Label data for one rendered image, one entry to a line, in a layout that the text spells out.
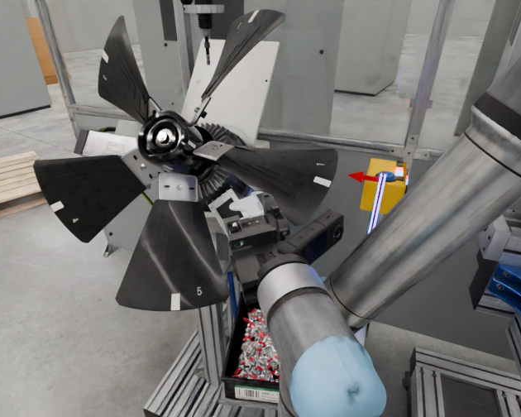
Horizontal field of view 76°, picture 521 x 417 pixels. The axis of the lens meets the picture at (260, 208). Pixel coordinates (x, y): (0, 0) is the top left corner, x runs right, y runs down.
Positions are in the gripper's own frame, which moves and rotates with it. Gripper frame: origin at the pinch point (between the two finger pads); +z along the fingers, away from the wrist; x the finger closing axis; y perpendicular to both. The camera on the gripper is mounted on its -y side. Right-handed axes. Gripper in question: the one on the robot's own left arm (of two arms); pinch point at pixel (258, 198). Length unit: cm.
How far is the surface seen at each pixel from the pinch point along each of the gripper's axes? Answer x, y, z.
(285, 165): 1.0, -8.7, 11.5
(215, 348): 85, 17, 36
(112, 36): -23, 21, 50
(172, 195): 6.0, 15.0, 18.9
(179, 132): -6.2, 10.2, 22.1
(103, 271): 110, 79, 134
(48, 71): 68, 255, 801
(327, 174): 2.7, -15.8, 7.2
